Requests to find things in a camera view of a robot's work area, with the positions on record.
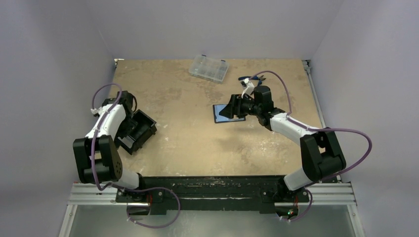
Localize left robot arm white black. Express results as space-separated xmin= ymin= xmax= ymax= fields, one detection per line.
xmin=73 ymin=91 xmax=147 ymax=202

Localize blue handled pliers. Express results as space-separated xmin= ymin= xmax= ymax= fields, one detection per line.
xmin=238 ymin=75 xmax=266 ymax=88

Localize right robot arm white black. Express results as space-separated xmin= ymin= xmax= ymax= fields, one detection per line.
xmin=219 ymin=85 xmax=346 ymax=201

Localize black aluminium mounting rail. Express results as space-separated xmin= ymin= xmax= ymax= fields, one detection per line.
xmin=67 ymin=176 xmax=357 ymax=217

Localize black card tray box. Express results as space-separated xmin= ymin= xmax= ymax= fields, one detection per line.
xmin=115 ymin=110 xmax=157 ymax=155

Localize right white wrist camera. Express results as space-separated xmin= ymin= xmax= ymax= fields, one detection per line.
xmin=241 ymin=78 xmax=255 ymax=98

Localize clear plastic organizer box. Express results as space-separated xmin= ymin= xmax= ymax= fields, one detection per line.
xmin=188 ymin=54 xmax=229 ymax=83

